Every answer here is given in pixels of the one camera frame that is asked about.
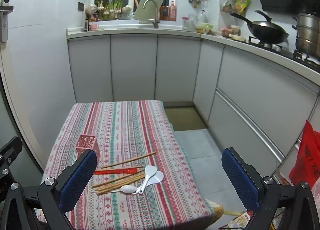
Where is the brown floor mat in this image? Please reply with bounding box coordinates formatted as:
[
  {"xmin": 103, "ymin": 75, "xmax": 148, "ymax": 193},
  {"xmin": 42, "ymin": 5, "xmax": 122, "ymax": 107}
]
[{"xmin": 165, "ymin": 107, "xmax": 208, "ymax": 131}]

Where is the white plastic soup spoon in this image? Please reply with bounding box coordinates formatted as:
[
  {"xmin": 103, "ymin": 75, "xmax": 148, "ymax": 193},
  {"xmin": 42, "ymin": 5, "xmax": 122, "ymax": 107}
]
[{"xmin": 92, "ymin": 185, "xmax": 137, "ymax": 195}]

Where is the pink perforated utensil holder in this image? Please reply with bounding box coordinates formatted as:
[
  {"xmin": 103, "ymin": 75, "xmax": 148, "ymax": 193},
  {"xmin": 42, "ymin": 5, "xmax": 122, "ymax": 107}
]
[{"xmin": 75, "ymin": 135, "xmax": 100, "ymax": 162}]

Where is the wooden chopstick top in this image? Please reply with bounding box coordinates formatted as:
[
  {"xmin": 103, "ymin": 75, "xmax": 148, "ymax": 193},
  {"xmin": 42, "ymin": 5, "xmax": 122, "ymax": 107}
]
[{"xmin": 101, "ymin": 151, "xmax": 157, "ymax": 169}]

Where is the white ridged rice paddle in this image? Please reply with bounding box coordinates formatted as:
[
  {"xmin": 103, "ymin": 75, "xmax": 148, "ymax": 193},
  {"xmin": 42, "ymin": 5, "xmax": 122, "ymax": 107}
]
[{"xmin": 133, "ymin": 165, "xmax": 158, "ymax": 195}]

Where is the black wok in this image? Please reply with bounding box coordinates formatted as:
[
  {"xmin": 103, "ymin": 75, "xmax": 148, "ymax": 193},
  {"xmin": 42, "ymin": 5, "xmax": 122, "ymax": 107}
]
[{"xmin": 230, "ymin": 10, "xmax": 289, "ymax": 45}]

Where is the chrome kitchen faucet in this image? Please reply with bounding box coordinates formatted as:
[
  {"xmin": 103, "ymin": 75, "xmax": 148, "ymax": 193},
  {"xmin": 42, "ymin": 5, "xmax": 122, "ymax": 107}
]
[{"xmin": 143, "ymin": 0, "xmax": 159, "ymax": 29}]

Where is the door handle lock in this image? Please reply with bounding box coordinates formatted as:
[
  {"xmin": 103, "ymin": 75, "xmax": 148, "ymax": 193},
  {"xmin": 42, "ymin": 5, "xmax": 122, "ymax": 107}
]
[{"xmin": 0, "ymin": 0, "xmax": 14, "ymax": 43}]

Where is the gas stove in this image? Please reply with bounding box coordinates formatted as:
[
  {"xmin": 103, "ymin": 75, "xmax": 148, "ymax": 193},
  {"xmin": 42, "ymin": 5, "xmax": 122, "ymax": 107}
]
[{"xmin": 248, "ymin": 36, "xmax": 319, "ymax": 72}]

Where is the red plastic spoon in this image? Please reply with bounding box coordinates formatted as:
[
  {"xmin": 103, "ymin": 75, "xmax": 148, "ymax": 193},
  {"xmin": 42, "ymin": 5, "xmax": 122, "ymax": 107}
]
[{"xmin": 93, "ymin": 166, "xmax": 143, "ymax": 175}]

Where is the white rice scoop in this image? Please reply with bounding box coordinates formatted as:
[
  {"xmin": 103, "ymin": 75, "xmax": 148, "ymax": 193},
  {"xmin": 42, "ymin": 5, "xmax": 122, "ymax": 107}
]
[{"xmin": 146, "ymin": 171, "xmax": 164, "ymax": 187}]

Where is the patterned striped tablecloth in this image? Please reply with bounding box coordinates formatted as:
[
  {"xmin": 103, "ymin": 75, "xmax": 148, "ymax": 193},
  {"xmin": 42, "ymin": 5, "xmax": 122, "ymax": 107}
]
[{"xmin": 43, "ymin": 100, "xmax": 214, "ymax": 229}]

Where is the wooden chopstick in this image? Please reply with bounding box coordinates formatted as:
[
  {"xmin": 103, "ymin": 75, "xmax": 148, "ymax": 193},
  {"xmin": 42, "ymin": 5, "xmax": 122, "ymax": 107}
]
[
  {"xmin": 92, "ymin": 170, "xmax": 144, "ymax": 189},
  {"xmin": 93, "ymin": 175, "xmax": 144, "ymax": 195},
  {"xmin": 97, "ymin": 174, "xmax": 145, "ymax": 191},
  {"xmin": 96, "ymin": 174, "xmax": 145, "ymax": 194},
  {"xmin": 101, "ymin": 151, "xmax": 157, "ymax": 169}
]

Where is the pink soap bottle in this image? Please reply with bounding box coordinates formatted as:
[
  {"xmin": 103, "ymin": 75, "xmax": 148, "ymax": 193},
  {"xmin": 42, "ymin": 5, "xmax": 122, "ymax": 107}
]
[{"xmin": 169, "ymin": 1, "xmax": 177, "ymax": 21}]

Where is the stainless steel steamer pot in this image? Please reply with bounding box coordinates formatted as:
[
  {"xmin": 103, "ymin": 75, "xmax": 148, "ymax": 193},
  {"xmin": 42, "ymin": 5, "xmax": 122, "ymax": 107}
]
[{"xmin": 292, "ymin": 13, "xmax": 320, "ymax": 59}]

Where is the pink mug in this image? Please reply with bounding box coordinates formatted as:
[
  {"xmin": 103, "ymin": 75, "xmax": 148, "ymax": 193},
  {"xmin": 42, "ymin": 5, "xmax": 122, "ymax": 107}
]
[{"xmin": 89, "ymin": 22, "xmax": 99, "ymax": 31}]

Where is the yellow snack bag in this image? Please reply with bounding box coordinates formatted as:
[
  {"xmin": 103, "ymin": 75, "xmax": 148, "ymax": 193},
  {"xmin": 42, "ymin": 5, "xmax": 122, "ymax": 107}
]
[{"xmin": 233, "ymin": 0, "xmax": 251, "ymax": 15}]

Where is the red plastic bag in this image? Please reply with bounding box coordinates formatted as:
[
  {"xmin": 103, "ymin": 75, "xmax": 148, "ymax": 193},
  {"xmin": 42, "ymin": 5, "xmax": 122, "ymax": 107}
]
[{"xmin": 289, "ymin": 121, "xmax": 320, "ymax": 188}]

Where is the grey cutting board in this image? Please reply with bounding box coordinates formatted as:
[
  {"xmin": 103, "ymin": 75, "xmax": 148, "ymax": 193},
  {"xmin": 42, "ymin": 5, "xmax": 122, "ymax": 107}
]
[{"xmin": 135, "ymin": 0, "xmax": 163, "ymax": 21}]

